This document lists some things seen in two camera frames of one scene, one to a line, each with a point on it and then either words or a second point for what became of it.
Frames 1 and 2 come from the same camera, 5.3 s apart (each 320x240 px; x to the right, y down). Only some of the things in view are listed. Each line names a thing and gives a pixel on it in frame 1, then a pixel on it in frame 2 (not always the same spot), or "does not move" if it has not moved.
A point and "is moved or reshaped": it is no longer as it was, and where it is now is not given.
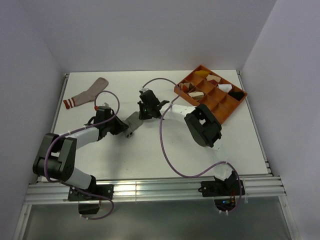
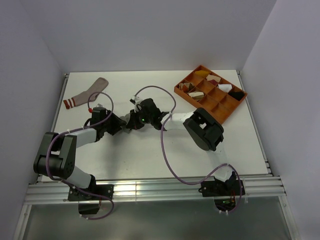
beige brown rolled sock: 197,95 does not move
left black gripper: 120,126 does not move
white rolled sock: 226,88 does not move
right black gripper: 143,116 → 133,123
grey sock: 132,122 is moved or reshaped
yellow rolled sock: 202,73 does not move
